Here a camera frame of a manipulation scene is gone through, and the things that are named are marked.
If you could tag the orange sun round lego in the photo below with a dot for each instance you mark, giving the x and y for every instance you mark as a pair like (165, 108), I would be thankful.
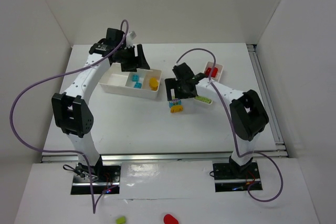
(153, 84)

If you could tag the red round piece foreground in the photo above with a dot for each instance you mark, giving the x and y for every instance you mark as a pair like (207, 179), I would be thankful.
(169, 219)

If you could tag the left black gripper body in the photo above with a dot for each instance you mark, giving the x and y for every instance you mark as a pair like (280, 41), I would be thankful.
(130, 57)

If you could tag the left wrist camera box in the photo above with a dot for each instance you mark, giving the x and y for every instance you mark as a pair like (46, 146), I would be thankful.
(132, 34)

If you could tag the aluminium rail right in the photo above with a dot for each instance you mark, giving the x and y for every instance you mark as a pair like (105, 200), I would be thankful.
(281, 150)

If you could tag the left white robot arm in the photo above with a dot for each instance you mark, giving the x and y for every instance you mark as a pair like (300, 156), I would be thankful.
(71, 112)

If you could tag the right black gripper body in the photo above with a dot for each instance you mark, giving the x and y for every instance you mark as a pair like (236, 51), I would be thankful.
(179, 87)

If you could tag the aluminium rail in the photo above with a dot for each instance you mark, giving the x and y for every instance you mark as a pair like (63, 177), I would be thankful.
(151, 157)
(281, 150)

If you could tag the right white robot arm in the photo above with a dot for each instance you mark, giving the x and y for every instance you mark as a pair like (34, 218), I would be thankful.
(246, 113)

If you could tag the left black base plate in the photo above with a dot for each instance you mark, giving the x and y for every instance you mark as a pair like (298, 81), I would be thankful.
(109, 181)

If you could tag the red lego brick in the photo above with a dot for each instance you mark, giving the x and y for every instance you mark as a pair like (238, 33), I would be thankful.
(213, 72)
(207, 72)

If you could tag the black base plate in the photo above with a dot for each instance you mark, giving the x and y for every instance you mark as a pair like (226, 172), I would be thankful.
(109, 181)
(226, 181)

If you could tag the teal and green lego stack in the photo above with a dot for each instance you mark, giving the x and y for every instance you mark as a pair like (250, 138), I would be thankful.
(135, 78)

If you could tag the teal flower lego brick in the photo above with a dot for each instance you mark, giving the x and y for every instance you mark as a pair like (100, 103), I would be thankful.
(175, 102)

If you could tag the teal square lego brick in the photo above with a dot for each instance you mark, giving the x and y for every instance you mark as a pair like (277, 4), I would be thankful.
(138, 85)

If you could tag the light green lego brick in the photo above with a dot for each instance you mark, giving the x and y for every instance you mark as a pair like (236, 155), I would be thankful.
(203, 99)

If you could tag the green lego on foreground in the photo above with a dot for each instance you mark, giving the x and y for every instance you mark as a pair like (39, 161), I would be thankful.
(121, 220)

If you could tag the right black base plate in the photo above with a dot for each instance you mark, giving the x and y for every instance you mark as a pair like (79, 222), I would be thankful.
(226, 181)

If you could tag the aluminium rail front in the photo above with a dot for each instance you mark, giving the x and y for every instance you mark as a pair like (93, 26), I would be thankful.
(151, 157)

